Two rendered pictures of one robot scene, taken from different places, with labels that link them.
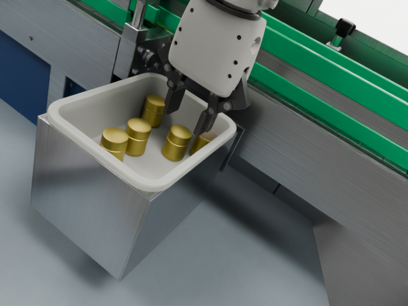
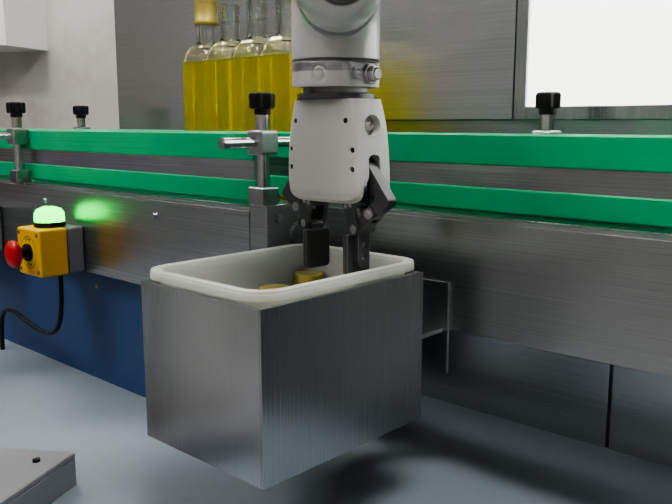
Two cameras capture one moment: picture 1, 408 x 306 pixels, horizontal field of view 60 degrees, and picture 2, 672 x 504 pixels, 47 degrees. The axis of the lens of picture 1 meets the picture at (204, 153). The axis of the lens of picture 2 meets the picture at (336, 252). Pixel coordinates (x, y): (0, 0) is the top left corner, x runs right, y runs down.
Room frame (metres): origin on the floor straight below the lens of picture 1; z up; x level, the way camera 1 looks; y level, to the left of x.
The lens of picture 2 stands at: (-0.26, -0.29, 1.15)
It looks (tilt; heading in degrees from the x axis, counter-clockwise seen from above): 10 degrees down; 26
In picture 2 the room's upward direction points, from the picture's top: straight up
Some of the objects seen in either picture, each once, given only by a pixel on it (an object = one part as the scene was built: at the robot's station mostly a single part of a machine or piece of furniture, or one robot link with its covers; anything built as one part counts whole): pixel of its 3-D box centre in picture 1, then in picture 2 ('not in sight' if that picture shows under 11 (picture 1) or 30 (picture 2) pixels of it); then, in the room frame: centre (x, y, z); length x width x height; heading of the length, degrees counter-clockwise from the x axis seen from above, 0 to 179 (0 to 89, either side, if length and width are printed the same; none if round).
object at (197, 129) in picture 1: (215, 118); (365, 241); (0.41, 0.01, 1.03); 0.03 x 0.03 x 0.07; 72
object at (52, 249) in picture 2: not in sight; (49, 251); (0.58, 0.59, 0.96); 0.07 x 0.07 x 0.07; 73
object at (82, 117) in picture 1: (146, 142); (286, 306); (0.39, 0.08, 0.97); 0.22 x 0.17 x 0.09; 163
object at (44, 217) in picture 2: not in sight; (49, 216); (0.58, 0.59, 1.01); 0.05 x 0.05 x 0.03
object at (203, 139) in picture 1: (203, 145); not in sight; (0.45, 0.01, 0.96); 0.04 x 0.04 x 0.04
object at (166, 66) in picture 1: (170, 87); (308, 233); (0.44, 0.08, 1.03); 0.03 x 0.03 x 0.07; 72
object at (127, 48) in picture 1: (144, 54); (289, 230); (0.53, 0.16, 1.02); 0.09 x 0.04 x 0.07; 163
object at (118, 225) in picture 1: (149, 159); (306, 346); (0.41, 0.07, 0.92); 0.27 x 0.17 x 0.15; 163
